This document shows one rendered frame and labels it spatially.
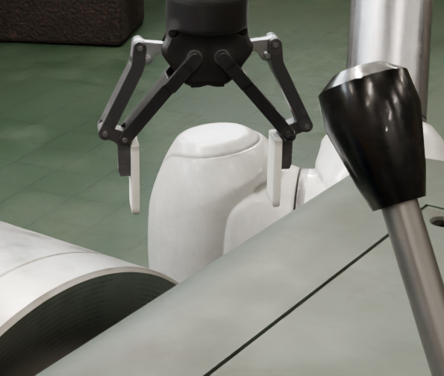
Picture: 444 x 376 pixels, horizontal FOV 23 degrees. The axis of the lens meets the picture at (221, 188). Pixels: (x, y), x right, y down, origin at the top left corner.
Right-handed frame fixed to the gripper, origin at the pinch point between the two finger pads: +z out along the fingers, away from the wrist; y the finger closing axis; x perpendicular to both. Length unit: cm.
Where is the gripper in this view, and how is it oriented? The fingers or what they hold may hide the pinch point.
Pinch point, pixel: (204, 194)
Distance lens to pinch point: 105.1
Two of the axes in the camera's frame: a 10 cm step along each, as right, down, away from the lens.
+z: -0.2, 9.3, 3.8
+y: 9.9, -0.5, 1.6
